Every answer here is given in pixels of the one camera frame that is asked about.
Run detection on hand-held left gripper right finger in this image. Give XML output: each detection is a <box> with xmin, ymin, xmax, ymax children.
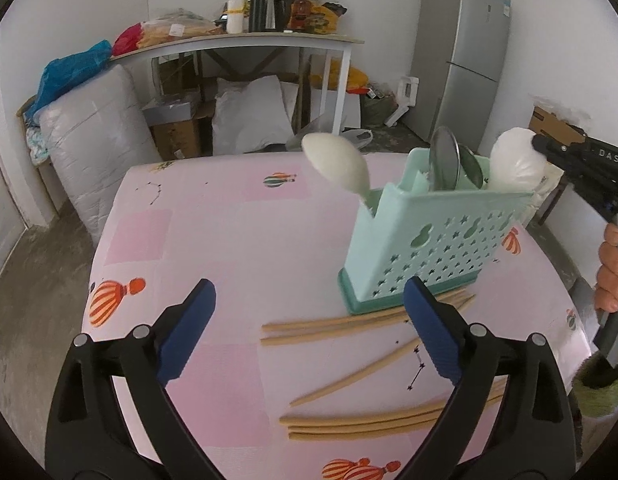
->
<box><xmin>389</xmin><ymin>276</ymin><xmax>578</xmax><ymax>480</ymax></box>

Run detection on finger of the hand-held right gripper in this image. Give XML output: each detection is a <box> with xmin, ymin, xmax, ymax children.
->
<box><xmin>531</xmin><ymin>132</ymin><xmax>598</xmax><ymax>202</ymax></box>

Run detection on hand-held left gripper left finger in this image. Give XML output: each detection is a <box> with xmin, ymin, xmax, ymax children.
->
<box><xmin>44</xmin><ymin>278</ymin><xmax>225</xmax><ymax>480</ymax></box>

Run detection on white plastic spoon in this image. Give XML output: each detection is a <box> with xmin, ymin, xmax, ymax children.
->
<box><xmin>489</xmin><ymin>127</ymin><xmax>548</xmax><ymax>194</ymax></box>
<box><xmin>301</xmin><ymin>132</ymin><xmax>374</xmax><ymax>218</ymax></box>

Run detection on mint green utensil holder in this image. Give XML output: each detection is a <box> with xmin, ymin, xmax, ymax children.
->
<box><xmin>337</xmin><ymin>147</ymin><xmax>534</xmax><ymax>317</ymax></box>

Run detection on metal spoon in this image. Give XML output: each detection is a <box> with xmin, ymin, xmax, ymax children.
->
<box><xmin>429</xmin><ymin>125</ymin><xmax>463</xmax><ymax>192</ymax></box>
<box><xmin>457</xmin><ymin>145</ymin><xmax>486</xmax><ymax>190</ymax></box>

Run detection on pile of wooden chopsticks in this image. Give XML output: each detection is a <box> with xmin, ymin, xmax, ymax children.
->
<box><xmin>260</xmin><ymin>287</ymin><xmax>507</xmax><ymax>443</ymax></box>

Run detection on person's right hand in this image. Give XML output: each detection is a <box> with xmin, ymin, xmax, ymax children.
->
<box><xmin>594</xmin><ymin>222</ymin><xmax>618</xmax><ymax>314</ymax></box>

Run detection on brown cardboard box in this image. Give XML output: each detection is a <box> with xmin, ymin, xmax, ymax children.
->
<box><xmin>529</xmin><ymin>105</ymin><xmax>588</xmax><ymax>147</ymax></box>

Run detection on pink balloon print tablecloth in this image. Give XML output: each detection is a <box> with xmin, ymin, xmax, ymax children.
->
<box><xmin>82</xmin><ymin>150</ymin><xmax>597</xmax><ymax>480</ymax></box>

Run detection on silver refrigerator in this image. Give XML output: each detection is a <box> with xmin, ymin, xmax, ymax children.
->
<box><xmin>404</xmin><ymin>0</ymin><xmax>512</xmax><ymax>147</ymax></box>

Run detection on white plastic appliance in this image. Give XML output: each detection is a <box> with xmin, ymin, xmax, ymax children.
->
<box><xmin>386</xmin><ymin>76</ymin><xmax>420</xmax><ymax>129</ymax></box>

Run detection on dark green sack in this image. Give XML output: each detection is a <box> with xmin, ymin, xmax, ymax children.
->
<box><xmin>361</xmin><ymin>92</ymin><xmax>405</xmax><ymax>129</ymax></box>

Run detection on cardboard box with grey lid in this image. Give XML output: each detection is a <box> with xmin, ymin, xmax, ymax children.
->
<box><xmin>142</xmin><ymin>92</ymin><xmax>213</xmax><ymax>162</ymax></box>

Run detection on bagged white duvet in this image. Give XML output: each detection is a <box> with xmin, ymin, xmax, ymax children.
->
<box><xmin>38</xmin><ymin>64</ymin><xmax>161</xmax><ymax>247</ymax></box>

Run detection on white panel door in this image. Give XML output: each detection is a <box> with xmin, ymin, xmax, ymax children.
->
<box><xmin>0</xmin><ymin>110</ymin><xmax>28</xmax><ymax>286</ymax></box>

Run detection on yellow plastic bag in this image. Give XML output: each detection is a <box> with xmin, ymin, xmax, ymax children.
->
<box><xmin>311</xmin><ymin>62</ymin><xmax>371</xmax><ymax>94</ymax></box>

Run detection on white sack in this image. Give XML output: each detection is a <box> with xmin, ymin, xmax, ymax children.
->
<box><xmin>211</xmin><ymin>75</ymin><xmax>296</xmax><ymax>154</ymax></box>

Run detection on floral cloth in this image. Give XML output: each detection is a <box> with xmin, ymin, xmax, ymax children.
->
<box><xmin>24</xmin><ymin>122</ymin><xmax>53</xmax><ymax>167</ymax></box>

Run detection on yellow snack bags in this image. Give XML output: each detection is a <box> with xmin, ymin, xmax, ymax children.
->
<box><xmin>309</xmin><ymin>2</ymin><xmax>348</xmax><ymax>36</ymax></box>

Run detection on blue plastic bag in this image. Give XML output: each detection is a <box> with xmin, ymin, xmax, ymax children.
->
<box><xmin>24</xmin><ymin>40</ymin><xmax>113</xmax><ymax>122</ymax></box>

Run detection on white desk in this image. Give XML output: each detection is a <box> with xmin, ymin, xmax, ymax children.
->
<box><xmin>106</xmin><ymin>31</ymin><xmax>366</xmax><ymax>137</ymax></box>

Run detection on orange drink bottle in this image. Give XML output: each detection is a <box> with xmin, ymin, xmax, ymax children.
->
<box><xmin>291</xmin><ymin>0</ymin><xmax>313</xmax><ymax>31</ymax></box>

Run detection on red plastic bag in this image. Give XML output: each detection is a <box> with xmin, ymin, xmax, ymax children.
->
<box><xmin>112</xmin><ymin>22</ymin><xmax>146</xmax><ymax>56</ymax></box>

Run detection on clear bag of yellow food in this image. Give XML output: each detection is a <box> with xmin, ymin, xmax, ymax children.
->
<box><xmin>136</xmin><ymin>7</ymin><xmax>226</xmax><ymax>51</ymax></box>

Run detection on black kettle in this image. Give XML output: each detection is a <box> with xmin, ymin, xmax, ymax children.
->
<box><xmin>264</xmin><ymin>0</ymin><xmax>293</xmax><ymax>33</ymax></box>

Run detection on white bottle with yellow label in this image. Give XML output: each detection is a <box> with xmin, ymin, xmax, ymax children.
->
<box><xmin>226</xmin><ymin>0</ymin><xmax>248</xmax><ymax>35</ymax></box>

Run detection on black thermos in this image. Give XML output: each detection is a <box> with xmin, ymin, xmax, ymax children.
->
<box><xmin>248</xmin><ymin>0</ymin><xmax>268</xmax><ymax>34</ymax></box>

